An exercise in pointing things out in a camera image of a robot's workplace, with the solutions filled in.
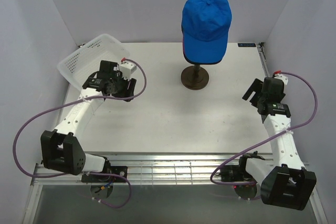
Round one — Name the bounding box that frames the blue cap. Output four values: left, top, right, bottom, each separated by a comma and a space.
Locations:
181, 0, 232, 61

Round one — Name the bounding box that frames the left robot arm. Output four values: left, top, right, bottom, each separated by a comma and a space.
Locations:
40, 60, 137, 182

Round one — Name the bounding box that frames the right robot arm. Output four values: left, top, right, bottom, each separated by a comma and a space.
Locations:
237, 73, 317, 210

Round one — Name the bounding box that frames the blue logo sticker right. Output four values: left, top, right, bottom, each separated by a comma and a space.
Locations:
238, 42, 256, 48

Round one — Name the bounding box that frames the white plastic basket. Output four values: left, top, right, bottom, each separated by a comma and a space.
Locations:
57, 34, 130, 91

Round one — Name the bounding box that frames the brown mannequin stand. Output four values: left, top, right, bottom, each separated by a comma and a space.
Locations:
181, 65, 209, 90

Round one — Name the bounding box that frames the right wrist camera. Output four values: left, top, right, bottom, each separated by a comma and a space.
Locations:
272, 70, 288, 86

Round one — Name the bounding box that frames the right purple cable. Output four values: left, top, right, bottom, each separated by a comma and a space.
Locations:
209, 71, 319, 200

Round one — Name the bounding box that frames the purple cable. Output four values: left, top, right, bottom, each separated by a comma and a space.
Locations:
209, 71, 319, 200
12, 58, 147, 208

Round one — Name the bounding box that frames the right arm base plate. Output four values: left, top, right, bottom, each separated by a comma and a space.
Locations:
219, 165, 256, 183

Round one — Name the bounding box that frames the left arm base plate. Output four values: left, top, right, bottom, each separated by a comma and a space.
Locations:
81, 166, 128, 184

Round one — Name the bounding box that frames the aluminium rail frame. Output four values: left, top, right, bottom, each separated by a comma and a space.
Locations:
22, 42, 329, 224

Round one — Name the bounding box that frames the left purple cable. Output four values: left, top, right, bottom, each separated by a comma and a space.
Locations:
12, 58, 147, 208

